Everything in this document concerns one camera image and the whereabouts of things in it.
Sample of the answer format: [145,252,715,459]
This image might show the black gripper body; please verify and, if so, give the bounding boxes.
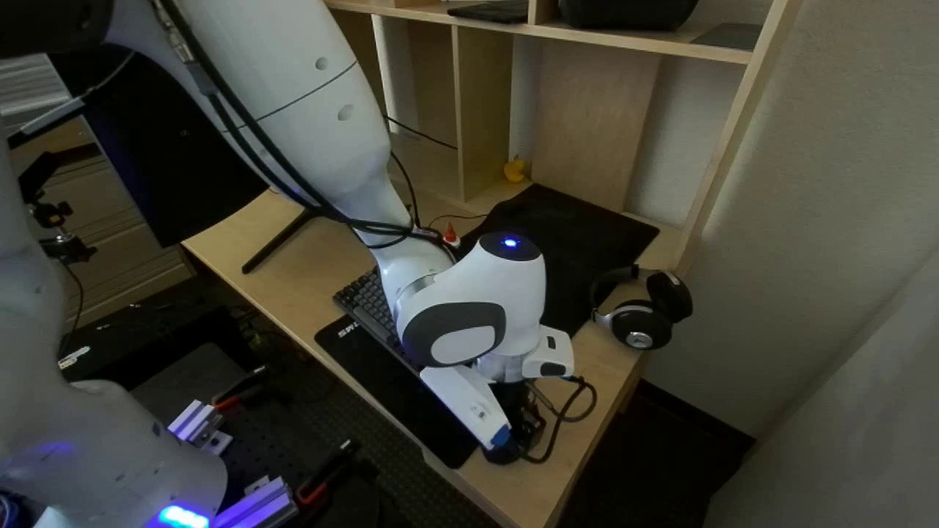
[491,379,551,450]

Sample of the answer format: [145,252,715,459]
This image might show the black and silver headphones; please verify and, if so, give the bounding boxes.
[586,264,696,354]

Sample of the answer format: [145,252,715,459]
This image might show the black desk mat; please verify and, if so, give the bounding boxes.
[310,183,664,472]

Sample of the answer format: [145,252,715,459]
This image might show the black keyboard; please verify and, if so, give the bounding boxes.
[328,268,435,376]

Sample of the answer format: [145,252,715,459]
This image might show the red and black tool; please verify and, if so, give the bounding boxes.
[208,362,272,413]
[297,438,360,507]

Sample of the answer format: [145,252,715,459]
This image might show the small yellow rubber duck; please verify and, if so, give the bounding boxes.
[503,152,535,189]

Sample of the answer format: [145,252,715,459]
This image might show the white rectangular device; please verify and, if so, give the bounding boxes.
[164,393,239,459]
[211,472,297,528]

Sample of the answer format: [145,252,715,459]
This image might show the light wooden cubby shelf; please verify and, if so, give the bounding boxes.
[325,0,800,271]

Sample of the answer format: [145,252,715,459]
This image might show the flat black slab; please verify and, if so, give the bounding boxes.
[447,0,532,27]

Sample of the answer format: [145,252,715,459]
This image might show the black monitor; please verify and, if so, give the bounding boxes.
[80,44,272,249]

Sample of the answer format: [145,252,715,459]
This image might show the white paper sheet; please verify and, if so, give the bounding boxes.
[0,49,76,126]

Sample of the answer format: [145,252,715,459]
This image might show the black looping gripper cable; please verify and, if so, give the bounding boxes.
[517,372,601,467]

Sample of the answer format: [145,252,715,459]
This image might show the long black monitor cable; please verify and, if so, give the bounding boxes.
[387,146,425,233]

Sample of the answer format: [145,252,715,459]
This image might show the black cable bundle on arm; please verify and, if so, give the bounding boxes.
[159,0,464,252]

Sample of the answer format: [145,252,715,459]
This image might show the black clamp mount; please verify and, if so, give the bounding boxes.
[14,146,102,271]

